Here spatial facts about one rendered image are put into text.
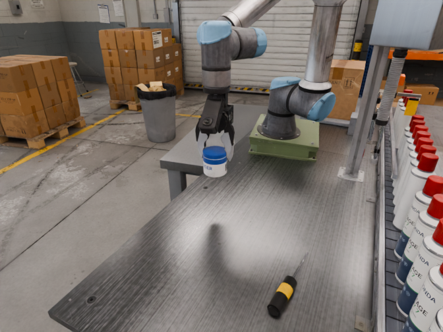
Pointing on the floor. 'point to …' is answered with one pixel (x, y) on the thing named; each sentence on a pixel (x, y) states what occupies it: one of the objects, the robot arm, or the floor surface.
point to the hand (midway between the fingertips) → (215, 157)
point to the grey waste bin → (159, 118)
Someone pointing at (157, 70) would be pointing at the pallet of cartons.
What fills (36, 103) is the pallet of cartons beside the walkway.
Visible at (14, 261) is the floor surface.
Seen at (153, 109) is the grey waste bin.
